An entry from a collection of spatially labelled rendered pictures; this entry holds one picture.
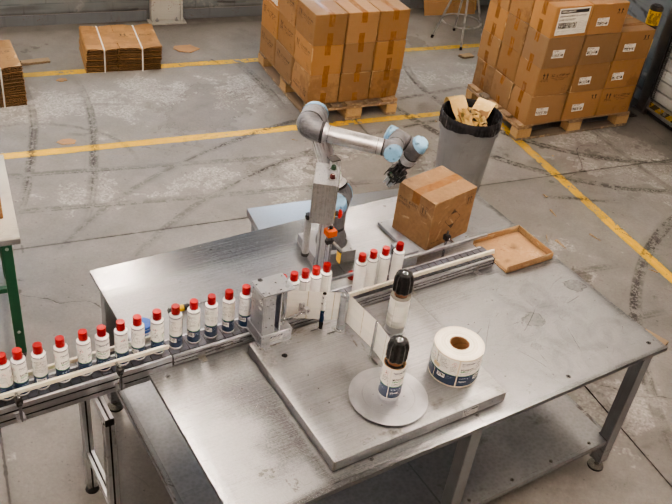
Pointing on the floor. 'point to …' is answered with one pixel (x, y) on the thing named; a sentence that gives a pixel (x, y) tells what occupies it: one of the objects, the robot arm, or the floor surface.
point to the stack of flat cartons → (11, 77)
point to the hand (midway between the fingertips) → (389, 183)
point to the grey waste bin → (464, 154)
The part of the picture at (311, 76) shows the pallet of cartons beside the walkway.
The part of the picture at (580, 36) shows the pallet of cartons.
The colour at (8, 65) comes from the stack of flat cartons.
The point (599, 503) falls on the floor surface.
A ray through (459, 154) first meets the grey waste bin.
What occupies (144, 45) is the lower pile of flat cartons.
